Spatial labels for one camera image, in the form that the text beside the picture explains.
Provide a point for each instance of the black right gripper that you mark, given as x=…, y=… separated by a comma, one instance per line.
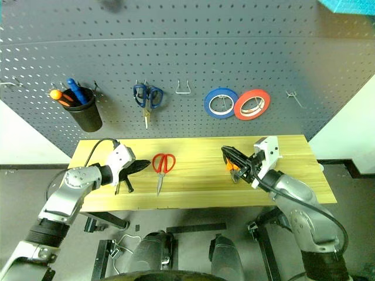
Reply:
x=254, y=167

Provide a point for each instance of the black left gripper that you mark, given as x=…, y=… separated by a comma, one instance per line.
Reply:
x=125, y=174

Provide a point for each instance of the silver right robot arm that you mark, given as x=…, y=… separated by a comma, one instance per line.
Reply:
x=296, y=199

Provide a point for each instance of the black metal table leg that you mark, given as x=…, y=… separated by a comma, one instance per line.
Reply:
x=108, y=219
x=266, y=243

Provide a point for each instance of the red tape roll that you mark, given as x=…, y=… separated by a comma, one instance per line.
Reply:
x=237, y=108

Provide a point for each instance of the silver pegboard hook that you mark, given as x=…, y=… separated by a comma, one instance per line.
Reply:
x=141, y=82
x=96, y=86
x=16, y=79
x=293, y=94
x=224, y=101

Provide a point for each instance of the blue tape roll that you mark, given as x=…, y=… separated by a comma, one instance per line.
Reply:
x=208, y=102

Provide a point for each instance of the black plastic holder cup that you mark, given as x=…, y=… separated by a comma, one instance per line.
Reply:
x=86, y=117

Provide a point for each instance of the dark grey rounded shape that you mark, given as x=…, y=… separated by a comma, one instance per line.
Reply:
x=227, y=257
x=150, y=254

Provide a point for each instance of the grey metal pegboard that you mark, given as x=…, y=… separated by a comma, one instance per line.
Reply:
x=187, y=44

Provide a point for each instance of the teal foam block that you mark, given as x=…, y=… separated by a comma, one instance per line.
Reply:
x=348, y=5

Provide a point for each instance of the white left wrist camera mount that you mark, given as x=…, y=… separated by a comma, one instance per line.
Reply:
x=120, y=158

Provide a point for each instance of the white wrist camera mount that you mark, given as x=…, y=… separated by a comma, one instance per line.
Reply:
x=269, y=149
x=120, y=158

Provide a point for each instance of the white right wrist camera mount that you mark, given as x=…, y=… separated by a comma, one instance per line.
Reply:
x=269, y=149

